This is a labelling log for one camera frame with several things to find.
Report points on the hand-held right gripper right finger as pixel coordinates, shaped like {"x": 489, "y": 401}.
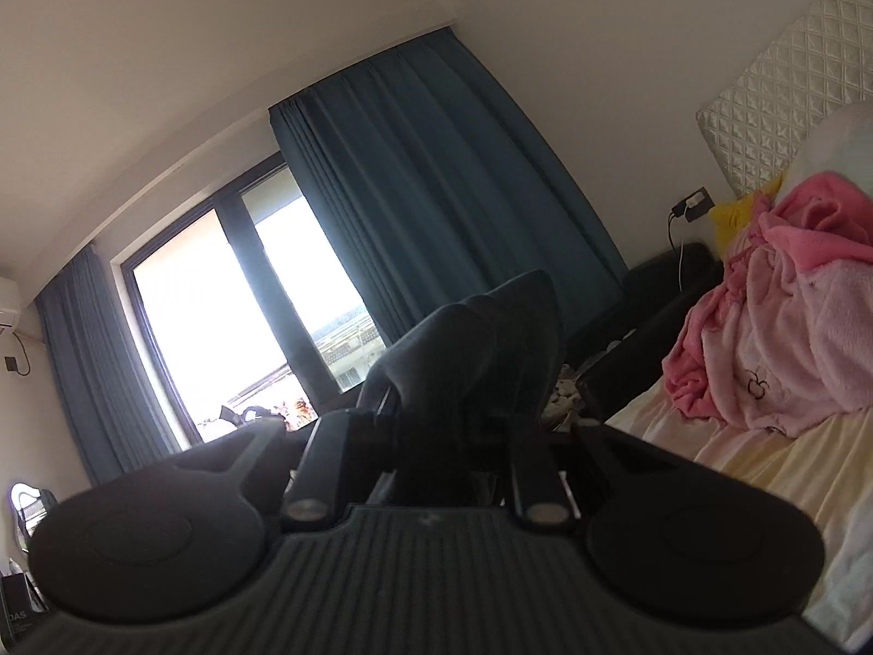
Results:
{"x": 535, "y": 464}

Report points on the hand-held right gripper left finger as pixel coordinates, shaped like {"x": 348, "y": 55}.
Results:
{"x": 341, "y": 443}

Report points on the beige clothes pile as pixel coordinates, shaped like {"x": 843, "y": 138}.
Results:
{"x": 563, "y": 399}

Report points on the garment steamer stand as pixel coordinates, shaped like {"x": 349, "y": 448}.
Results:
{"x": 252, "y": 415}

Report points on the dark framed window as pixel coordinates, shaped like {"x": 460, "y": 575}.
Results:
{"x": 204, "y": 327}

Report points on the black sofa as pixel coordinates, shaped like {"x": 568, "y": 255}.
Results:
{"x": 648, "y": 307}

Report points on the narrow blue curtain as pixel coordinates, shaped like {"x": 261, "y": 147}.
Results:
{"x": 95, "y": 368}

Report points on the wide blue curtain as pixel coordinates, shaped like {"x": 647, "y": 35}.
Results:
{"x": 436, "y": 198}

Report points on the pink fleece blanket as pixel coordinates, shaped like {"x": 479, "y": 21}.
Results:
{"x": 784, "y": 327}

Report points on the wavy lit mirror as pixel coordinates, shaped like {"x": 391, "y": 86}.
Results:
{"x": 31, "y": 512}

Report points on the yellow plush toy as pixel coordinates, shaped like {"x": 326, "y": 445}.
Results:
{"x": 736, "y": 215}

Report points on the white air conditioner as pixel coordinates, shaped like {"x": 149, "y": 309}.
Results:
{"x": 8, "y": 303}

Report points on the white quilted headboard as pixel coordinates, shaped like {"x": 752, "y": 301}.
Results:
{"x": 784, "y": 95}

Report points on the wall outlet with charger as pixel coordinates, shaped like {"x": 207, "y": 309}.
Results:
{"x": 695, "y": 205}

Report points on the black wall socket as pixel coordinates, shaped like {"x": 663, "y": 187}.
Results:
{"x": 11, "y": 364}

